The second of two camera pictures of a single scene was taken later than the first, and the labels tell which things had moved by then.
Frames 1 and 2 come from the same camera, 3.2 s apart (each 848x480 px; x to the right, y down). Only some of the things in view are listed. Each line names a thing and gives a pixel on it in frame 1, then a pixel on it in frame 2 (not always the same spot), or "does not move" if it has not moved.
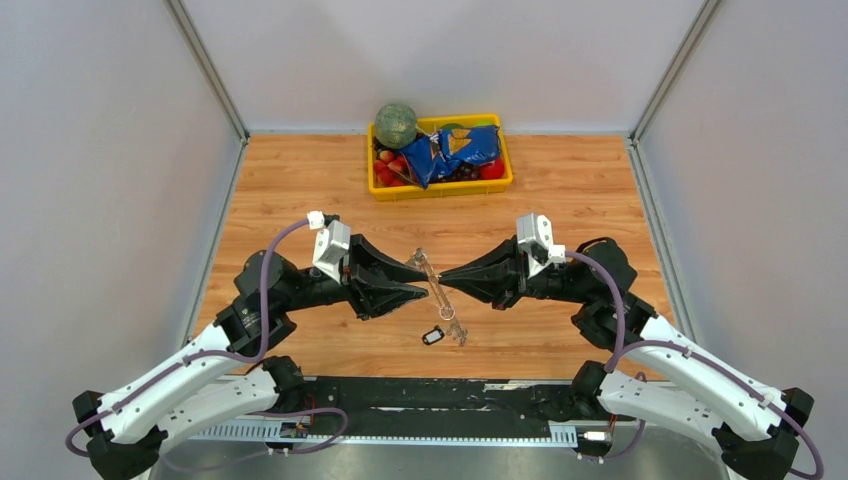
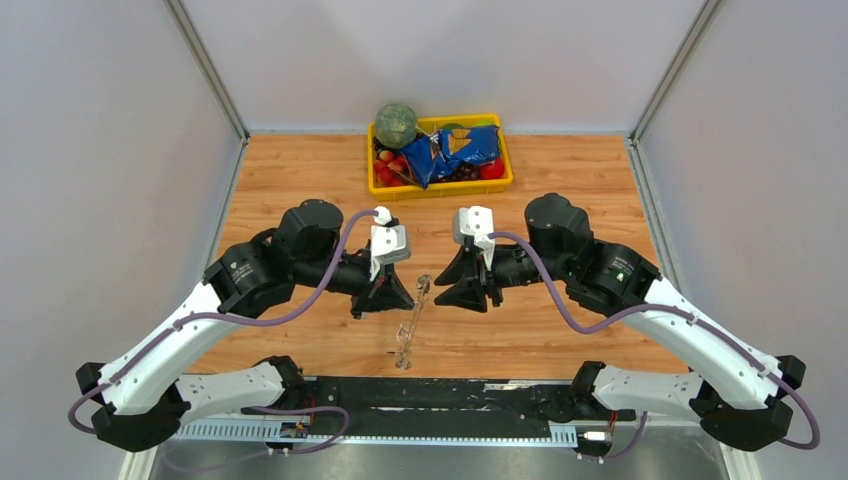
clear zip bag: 446,311 -> 405,335
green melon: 395,126 does not move
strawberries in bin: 390,170 does not move
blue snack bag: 436,155 does not move
